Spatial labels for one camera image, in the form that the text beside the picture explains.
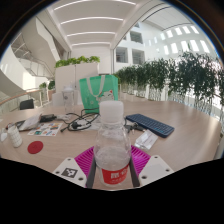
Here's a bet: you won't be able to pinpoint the clear water bottle red label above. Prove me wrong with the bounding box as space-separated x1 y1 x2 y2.
93 100 132 191

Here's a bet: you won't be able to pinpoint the dark blue keyboard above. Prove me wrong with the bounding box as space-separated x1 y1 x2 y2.
125 113 176 139

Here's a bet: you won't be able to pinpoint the flat round red coaster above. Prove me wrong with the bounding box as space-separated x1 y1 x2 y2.
27 140 45 155

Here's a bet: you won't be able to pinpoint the clear plastic packet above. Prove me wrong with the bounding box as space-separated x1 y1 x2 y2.
134 129 159 151

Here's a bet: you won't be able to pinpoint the white mug gold grid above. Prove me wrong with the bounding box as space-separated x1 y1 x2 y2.
7 124 24 149

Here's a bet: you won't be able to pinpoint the black power adapter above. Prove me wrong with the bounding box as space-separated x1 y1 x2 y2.
39 113 58 123

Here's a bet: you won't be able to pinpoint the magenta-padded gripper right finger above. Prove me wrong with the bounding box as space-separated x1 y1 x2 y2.
128 144 175 189

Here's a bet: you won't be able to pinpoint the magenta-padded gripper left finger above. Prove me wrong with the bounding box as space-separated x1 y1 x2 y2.
52 145 98 189

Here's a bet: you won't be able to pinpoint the clear drinking tumbler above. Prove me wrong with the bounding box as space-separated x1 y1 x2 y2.
61 83 76 114

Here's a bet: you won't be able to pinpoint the white cabinet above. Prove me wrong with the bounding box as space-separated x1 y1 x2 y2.
54 62 100 103

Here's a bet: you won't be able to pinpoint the white chair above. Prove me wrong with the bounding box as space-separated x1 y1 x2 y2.
51 90 83 107

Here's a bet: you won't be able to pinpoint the colourful sticker sheet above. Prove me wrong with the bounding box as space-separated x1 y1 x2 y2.
27 121 64 137

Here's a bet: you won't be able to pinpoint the black chair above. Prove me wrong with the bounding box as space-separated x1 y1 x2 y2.
19 98 35 111

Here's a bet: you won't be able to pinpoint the green tote bag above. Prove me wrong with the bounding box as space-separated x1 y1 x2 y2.
78 74 120 114

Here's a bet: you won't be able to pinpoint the low green leafy plants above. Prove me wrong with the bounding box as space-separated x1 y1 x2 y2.
54 55 101 69

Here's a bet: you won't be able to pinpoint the black tangled cables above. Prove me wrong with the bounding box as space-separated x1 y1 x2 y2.
59 109 146 134

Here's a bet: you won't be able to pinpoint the row of green hedge plants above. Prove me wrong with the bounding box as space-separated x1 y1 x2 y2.
113 51 224 118

